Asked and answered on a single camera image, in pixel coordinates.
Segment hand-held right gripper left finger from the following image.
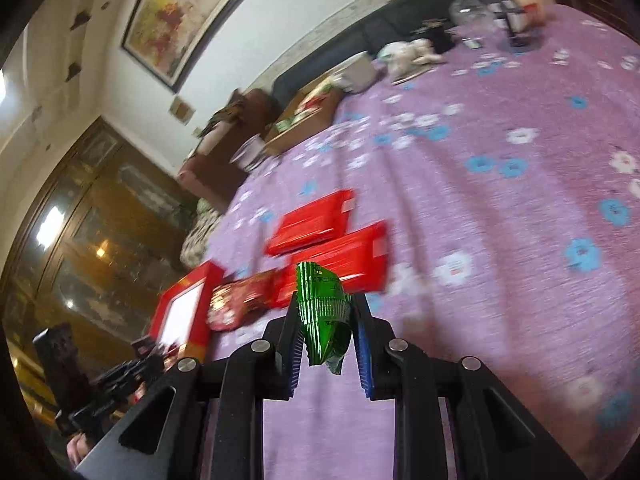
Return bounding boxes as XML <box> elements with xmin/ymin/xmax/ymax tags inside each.
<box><xmin>75</xmin><ymin>305</ymin><xmax>306</xmax><ymax>480</ymax></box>

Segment large framed painting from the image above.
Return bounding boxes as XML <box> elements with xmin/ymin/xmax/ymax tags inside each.
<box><xmin>121</xmin><ymin>0</ymin><xmax>288</xmax><ymax>93</ymax></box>

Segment floral cushion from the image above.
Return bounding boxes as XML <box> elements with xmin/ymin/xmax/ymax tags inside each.
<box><xmin>180</xmin><ymin>197</ymin><xmax>223</xmax><ymax>271</ymax></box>

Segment red patterned snack packet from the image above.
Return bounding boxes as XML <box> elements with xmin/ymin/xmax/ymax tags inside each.
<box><xmin>206</xmin><ymin>269</ymin><xmax>288</xmax><ymax>332</ymax></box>

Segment green snack packet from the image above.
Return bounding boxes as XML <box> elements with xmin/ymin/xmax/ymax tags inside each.
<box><xmin>295</xmin><ymin>261</ymin><xmax>353</xmax><ymax>376</ymax></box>

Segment assorted snack packets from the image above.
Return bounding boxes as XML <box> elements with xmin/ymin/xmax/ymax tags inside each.
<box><xmin>277</xmin><ymin>80</ymin><xmax>333</xmax><ymax>131</ymax></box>

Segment brown cardboard box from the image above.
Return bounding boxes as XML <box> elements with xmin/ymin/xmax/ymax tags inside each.
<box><xmin>264</xmin><ymin>74</ymin><xmax>346</xmax><ymax>157</ymax></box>

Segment brown armchair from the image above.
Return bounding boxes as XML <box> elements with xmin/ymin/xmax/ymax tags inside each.
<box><xmin>177</xmin><ymin>87</ymin><xmax>281</xmax><ymax>213</ymax></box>

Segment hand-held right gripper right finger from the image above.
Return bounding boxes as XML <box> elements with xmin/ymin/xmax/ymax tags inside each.
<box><xmin>350</xmin><ymin>292</ymin><xmax>588</xmax><ymax>480</ymax></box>

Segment white ceramic mug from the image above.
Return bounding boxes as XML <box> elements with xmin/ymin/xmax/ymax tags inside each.
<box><xmin>340</xmin><ymin>51</ymin><xmax>377</xmax><ymax>93</ymax></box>

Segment clear plastic cup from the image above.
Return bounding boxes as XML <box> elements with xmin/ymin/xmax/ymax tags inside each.
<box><xmin>230</xmin><ymin>135</ymin><xmax>266</xmax><ymax>171</ymax></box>

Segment white plush toy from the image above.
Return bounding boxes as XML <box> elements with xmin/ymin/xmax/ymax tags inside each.
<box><xmin>377</xmin><ymin>38</ymin><xmax>446</xmax><ymax>81</ymax></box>

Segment white bottle with red label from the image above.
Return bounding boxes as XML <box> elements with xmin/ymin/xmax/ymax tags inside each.
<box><xmin>505</xmin><ymin>0</ymin><xmax>548</xmax><ymax>31</ymax></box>

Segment black phone stand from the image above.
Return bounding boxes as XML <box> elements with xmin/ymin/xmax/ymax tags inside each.
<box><xmin>485</xmin><ymin>0</ymin><xmax>543</xmax><ymax>51</ymax></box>

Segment thin booklet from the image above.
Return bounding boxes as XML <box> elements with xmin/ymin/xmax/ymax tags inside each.
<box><xmin>390</xmin><ymin>67</ymin><xmax>436</xmax><ymax>86</ymax></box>

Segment small wall picture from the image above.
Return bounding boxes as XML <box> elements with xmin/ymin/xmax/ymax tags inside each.
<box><xmin>170</xmin><ymin>97</ymin><xmax>195</xmax><ymax>126</ymax></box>

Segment clear glass bowl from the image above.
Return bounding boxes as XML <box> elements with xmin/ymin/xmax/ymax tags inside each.
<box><xmin>448</xmin><ymin>0</ymin><xmax>496</xmax><ymax>31</ymax></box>

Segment black tabletop device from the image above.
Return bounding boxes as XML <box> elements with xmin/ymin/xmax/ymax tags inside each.
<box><xmin>420</xmin><ymin>20</ymin><xmax>456</xmax><ymax>56</ymax></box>

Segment wooden glass door cabinet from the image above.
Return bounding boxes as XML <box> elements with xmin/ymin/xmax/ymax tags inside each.
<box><xmin>0</xmin><ymin>115</ymin><xmax>201</xmax><ymax>411</ymax></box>

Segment dark sofa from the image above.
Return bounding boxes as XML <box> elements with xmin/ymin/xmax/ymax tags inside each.
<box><xmin>272</xmin><ymin>0</ymin><xmax>511</xmax><ymax>106</ymax></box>

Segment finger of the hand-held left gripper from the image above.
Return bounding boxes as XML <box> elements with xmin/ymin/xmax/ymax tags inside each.
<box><xmin>92</xmin><ymin>337</ymin><xmax>168</xmax><ymax>411</ymax></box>

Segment flat red box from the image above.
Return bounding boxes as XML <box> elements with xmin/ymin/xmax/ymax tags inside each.
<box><xmin>272</xmin><ymin>221</ymin><xmax>390</xmax><ymax>308</ymax></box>
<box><xmin>265</xmin><ymin>189</ymin><xmax>357</xmax><ymax>257</ymax></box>

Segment camouflage cloth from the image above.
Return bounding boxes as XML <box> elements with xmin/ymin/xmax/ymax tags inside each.
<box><xmin>200</xmin><ymin>89</ymin><xmax>251</xmax><ymax>138</ymax></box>

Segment red gift box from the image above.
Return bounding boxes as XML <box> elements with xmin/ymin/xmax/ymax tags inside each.
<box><xmin>148</xmin><ymin>261</ymin><xmax>225</xmax><ymax>361</ymax></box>

